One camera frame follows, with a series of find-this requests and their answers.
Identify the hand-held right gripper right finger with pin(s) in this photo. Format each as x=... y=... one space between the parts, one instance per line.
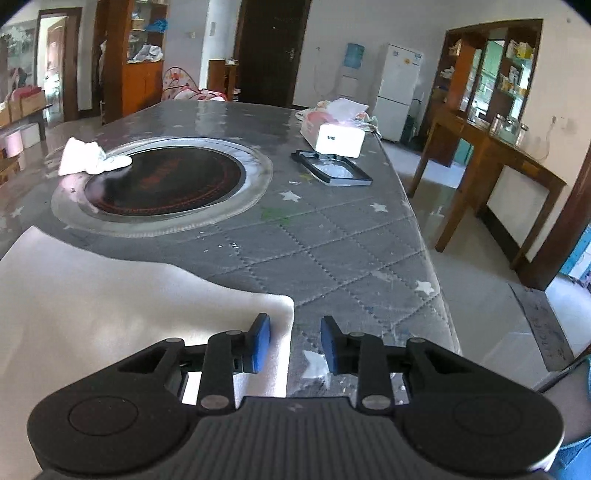
x=329 y=343

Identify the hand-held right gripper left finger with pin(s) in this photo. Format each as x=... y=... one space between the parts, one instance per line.
x=261 y=340

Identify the white cloth garment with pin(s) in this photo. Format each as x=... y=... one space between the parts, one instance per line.
x=115 y=318

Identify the grey quilted star tablecloth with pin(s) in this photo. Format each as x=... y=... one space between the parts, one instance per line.
x=323 y=240

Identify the black framed tray lid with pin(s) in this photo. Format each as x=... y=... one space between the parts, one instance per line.
x=331 y=169

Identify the round black induction cooktop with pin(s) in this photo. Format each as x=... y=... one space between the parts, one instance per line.
x=164 y=177

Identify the pink tissue box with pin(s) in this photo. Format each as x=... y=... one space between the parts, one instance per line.
x=333 y=130

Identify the wooden side table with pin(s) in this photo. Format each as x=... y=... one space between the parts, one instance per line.
x=480 y=161

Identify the crumpled white rag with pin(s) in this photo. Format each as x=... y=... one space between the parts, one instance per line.
x=90 y=157

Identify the white refrigerator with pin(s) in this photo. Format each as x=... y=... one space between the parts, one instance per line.
x=397 y=92

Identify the small wooden cabinet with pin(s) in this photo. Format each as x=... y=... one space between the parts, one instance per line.
x=222 y=79

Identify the water dispenser with blue bottle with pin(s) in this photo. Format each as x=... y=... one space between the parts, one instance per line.
x=352 y=69

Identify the glass jar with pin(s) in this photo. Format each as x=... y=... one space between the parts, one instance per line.
x=507 y=129

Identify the dark wooden door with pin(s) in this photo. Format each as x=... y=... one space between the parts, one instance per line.
x=271 y=51

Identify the wooden display cabinet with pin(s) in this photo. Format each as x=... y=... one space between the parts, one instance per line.
x=485 y=83

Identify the orange wooden shelf cabinet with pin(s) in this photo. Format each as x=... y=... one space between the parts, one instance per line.
x=138 y=60

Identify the white plastic bag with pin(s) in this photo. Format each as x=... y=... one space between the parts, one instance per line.
x=147 y=53

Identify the pink round bucket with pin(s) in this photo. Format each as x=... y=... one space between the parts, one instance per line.
x=14 y=143

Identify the cardboard box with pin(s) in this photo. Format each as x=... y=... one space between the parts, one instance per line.
x=27 y=104

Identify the wooden doorway frame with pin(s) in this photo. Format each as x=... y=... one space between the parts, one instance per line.
x=59 y=60

